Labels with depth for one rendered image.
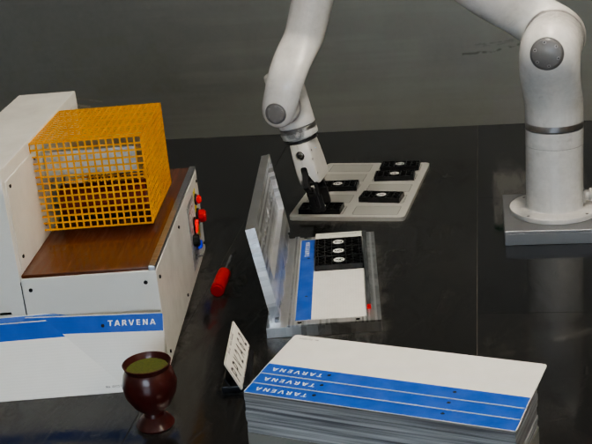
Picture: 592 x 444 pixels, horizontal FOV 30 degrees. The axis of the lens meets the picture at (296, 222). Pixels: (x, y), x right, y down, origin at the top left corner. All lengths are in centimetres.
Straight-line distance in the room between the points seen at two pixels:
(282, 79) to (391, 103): 204
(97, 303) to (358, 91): 265
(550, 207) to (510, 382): 84
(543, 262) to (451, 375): 68
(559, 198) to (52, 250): 105
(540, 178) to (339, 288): 52
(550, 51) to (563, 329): 57
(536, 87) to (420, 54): 209
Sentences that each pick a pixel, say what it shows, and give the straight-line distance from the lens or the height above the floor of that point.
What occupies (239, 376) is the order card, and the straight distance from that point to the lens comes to 182.
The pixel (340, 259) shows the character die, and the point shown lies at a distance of 222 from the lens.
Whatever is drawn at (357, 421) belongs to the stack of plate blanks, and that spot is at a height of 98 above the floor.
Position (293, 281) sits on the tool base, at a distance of 216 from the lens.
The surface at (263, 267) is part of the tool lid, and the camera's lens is 194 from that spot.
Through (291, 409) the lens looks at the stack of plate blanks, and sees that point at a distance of 160.
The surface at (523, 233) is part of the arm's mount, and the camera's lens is 232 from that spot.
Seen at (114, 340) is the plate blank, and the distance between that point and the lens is 188.
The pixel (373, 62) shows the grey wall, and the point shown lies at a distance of 436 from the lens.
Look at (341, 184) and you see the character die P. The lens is 270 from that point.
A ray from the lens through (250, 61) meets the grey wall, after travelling 443.
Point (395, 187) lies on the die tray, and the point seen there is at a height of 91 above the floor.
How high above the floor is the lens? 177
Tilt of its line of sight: 20 degrees down
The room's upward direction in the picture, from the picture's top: 5 degrees counter-clockwise
